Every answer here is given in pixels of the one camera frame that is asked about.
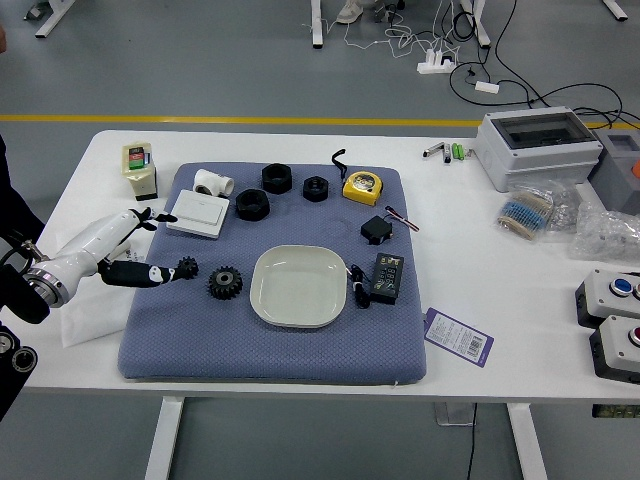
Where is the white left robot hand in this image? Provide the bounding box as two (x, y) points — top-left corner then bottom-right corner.
(48, 206), (190, 291)

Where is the small black gear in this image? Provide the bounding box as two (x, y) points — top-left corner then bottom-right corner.
(176, 255), (201, 282)

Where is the big black gear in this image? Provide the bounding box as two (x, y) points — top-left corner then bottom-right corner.
(206, 265), (245, 302)

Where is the large black hex nut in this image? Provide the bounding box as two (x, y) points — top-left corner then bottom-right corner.
(261, 163), (294, 195)
(235, 188), (272, 222)

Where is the small black hex nut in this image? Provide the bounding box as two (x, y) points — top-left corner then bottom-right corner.
(301, 175), (330, 203)

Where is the blue push-button box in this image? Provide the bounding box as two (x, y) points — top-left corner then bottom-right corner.
(573, 268), (640, 330)

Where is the grey box with orange button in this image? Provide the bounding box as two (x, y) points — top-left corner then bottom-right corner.
(588, 128), (640, 216)

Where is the red push-button box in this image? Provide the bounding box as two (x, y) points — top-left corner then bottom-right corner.
(588, 314), (640, 385)

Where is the white plastic bag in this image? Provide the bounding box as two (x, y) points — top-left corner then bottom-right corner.
(59, 238), (151, 349)

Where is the white pipe tee fitting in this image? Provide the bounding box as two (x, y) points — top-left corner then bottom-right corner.
(192, 168), (235, 198)

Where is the white square plate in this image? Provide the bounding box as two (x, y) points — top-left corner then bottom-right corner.
(249, 244), (349, 330)

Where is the white table leg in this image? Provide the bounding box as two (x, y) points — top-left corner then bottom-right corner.
(507, 402), (549, 480)
(144, 397), (184, 480)

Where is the blue-grey cushion mat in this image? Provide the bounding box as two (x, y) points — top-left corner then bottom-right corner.
(117, 161), (429, 385)

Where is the yellow tape measure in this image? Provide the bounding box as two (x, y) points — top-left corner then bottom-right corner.
(330, 148), (385, 206)

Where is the black servo motor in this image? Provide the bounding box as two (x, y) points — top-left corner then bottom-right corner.
(360, 205), (420, 247)

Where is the black digital display module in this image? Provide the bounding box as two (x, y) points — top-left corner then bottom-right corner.
(368, 252), (405, 305)

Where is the person's shoe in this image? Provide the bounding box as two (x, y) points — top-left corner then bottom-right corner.
(335, 0), (374, 25)

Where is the purple tag card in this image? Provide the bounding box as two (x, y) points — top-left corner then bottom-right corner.
(423, 307), (495, 356)

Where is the white power strip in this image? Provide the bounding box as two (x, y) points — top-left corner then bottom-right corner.
(417, 49), (459, 75)

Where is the bag of blue resistors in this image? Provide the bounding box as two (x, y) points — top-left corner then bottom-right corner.
(495, 179), (556, 244)

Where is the clear bag of small parts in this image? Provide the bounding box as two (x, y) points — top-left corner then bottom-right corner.
(547, 179), (584, 236)

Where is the bubble wrap bag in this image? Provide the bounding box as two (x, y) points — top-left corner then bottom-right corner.
(567, 199), (640, 261)

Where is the desk control panel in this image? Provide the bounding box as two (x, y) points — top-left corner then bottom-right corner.
(592, 403), (640, 419)

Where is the cream red-green switch box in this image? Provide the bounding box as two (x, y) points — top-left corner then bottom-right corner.
(122, 142), (159, 203)

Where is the white wall switch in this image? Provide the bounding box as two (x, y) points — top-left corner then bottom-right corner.
(165, 189), (231, 240)

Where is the black bundled cable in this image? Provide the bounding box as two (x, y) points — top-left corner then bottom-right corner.
(348, 263), (372, 309)

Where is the white floor cable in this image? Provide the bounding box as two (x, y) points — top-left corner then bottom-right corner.
(301, 0), (464, 61)

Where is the metal bracket under table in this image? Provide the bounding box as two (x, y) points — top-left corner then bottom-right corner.
(433, 401), (476, 427)

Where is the black hanging cable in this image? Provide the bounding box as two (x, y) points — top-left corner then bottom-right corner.
(464, 402), (480, 480)

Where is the grey electrical enclosure box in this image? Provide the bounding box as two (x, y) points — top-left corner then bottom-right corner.
(473, 105), (604, 193)

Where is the black floor cable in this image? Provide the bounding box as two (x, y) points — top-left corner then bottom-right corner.
(448, 0), (640, 126)

